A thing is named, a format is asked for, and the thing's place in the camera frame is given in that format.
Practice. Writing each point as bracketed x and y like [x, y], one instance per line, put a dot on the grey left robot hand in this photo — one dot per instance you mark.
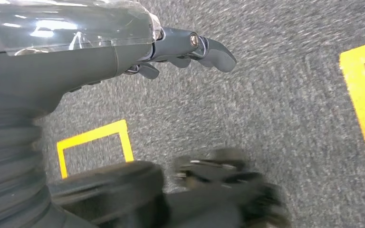
[59, 63]

